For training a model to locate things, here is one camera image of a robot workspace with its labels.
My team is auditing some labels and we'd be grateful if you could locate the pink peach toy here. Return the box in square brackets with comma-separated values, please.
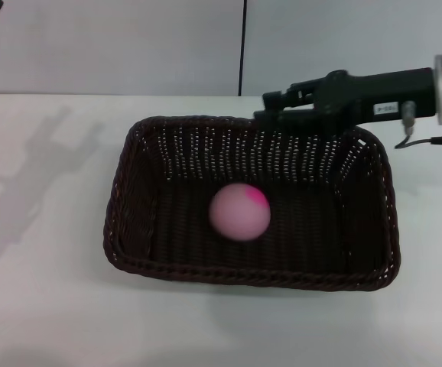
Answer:
[208, 183, 272, 243]

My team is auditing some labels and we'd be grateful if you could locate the dark brown woven basket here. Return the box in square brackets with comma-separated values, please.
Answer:
[102, 114, 402, 294]

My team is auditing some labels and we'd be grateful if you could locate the black vertical wall strip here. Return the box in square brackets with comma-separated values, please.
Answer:
[238, 0, 249, 97]

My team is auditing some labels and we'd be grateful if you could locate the silver cable connector plug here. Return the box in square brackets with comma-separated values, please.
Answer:
[401, 100, 418, 135]

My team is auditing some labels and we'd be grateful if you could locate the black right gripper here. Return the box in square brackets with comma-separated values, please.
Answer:
[253, 67, 437, 135]

